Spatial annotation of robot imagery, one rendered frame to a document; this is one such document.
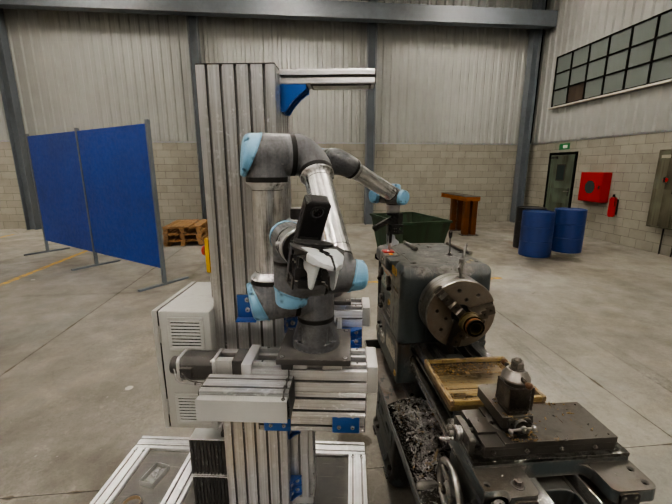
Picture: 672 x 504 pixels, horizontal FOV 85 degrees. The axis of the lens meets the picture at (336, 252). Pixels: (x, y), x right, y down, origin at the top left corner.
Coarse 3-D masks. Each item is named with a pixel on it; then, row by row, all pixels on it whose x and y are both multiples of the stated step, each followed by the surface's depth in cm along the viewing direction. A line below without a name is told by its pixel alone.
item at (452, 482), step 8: (456, 456) 114; (440, 464) 120; (448, 464) 114; (456, 464) 116; (440, 472) 122; (448, 472) 123; (456, 472) 111; (464, 472) 108; (440, 480) 122; (448, 480) 116; (456, 480) 109; (464, 480) 110; (440, 488) 115; (448, 488) 113; (456, 488) 108; (464, 488) 110; (472, 488) 103; (440, 496) 120; (448, 496) 113; (456, 496) 107; (464, 496) 110; (472, 496) 105
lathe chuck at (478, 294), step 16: (432, 288) 166; (448, 288) 161; (464, 288) 161; (480, 288) 162; (432, 304) 162; (464, 304) 163; (480, 304) 164; (432, 320) 163; (448, 320) 164; (448, 336) 166; (480, 336) 167
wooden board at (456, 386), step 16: (432, 368) 153; (448, 368) 157; (464, 368) 157; (480, 368) 157; (496, 368) 157; (448, 384) 145; (464, 384) 145; (480, 384) 145; (448, 400) 133; (464, 400) 132; (480, 400) 132; (544, 400) 134
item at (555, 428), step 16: (464, 416) 115; (480, 416) 115; (544, 416) 113; (560, 416) 113; (576, 416) 113; (592, 416) 113; (464, 432) 108; (480, 432) 107; (496, 432) 107; (528, 432) 107; (544, 432) 107; (560, 432) 107; (576, 432) 107; (592, 432) 107; (608, 432) 107; (480, 448) 104; (496, 448) 102; (512, 448) 103; (528, 448) 104; (544, 448) 104; (560, 448) 104; (576, 448) 105; (592, 448) 106; (608, 448) 106
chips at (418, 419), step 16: (400, 400) 185; (416, 400) 185; (400, 416) 174; (416, 416) 177; (432, 416) 175; (400, 432) 164; (416, 432) 164; (432, 432) 164; (416, 448) 152; (432, 448) 158; (448, 448) 155; (416, 464) 148; (432, 464) 146; (416, 480) 142; (432, 496) 135
